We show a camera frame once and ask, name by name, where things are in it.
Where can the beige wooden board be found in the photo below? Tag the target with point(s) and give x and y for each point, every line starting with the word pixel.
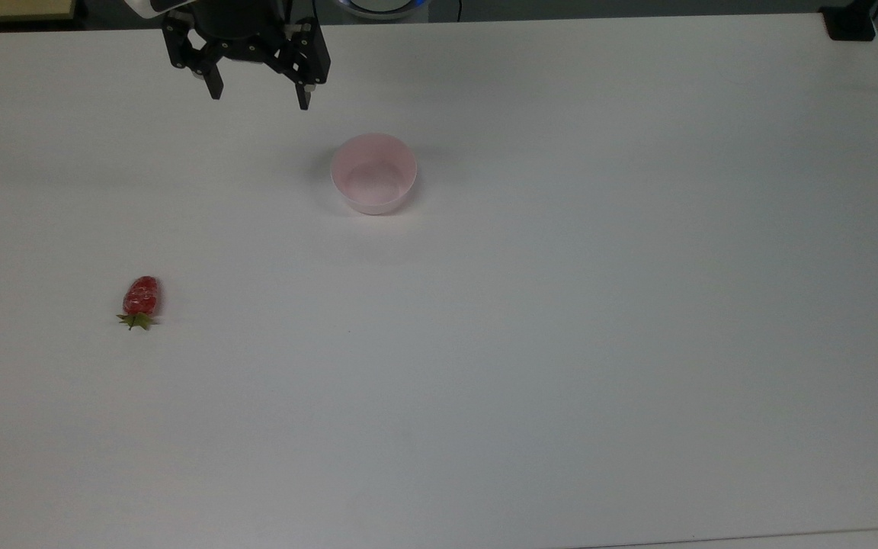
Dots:
pixel 11 8

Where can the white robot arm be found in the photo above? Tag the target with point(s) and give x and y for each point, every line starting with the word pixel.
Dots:
pixel 155 5

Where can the red strawberry with green leaves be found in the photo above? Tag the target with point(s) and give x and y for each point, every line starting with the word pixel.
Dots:
pixel 140 299

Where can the pink plastic bowl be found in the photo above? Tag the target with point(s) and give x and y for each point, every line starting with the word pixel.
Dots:
pixel 374 174

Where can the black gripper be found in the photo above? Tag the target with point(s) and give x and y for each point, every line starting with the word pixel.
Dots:
pixel 237 17

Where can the black table clamp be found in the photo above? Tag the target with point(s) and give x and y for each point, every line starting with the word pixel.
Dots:
pixel 849 21

